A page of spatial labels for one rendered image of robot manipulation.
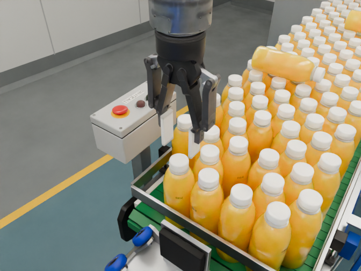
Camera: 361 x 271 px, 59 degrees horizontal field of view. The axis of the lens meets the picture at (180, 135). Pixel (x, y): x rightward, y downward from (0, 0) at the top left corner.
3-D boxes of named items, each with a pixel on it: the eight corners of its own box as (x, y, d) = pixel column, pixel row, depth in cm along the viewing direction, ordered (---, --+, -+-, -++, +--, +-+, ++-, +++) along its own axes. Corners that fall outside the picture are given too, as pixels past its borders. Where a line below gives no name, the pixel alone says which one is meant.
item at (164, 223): (158, 265, 63) (154, 228, 55) (165, 256, 64) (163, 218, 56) (200, 296, 58) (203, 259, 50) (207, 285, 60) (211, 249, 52)
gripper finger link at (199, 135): (199, 115, 55) (214, 121, 53) (198, 138, 58) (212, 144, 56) (194, 119, 54) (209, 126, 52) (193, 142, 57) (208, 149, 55)
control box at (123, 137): (96, 148, 79) (88, 114, 72) (149, 111, 91) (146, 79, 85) (125, 165, 74) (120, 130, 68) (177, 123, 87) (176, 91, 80)
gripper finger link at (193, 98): (189, 61, 51) (196, 61, 50) (203, 121, 56) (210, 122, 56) (174, 70, 49) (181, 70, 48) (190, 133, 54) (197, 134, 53)
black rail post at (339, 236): (321, 260, 66) (333, 238, 61) (325, 249, 68) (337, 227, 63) (332, 266, 65) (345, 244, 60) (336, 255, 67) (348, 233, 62)
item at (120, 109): (109, 113, 73) (108, 109, 72) (120, 106, 75) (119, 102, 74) (120, 119, 71) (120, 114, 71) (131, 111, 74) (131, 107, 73)
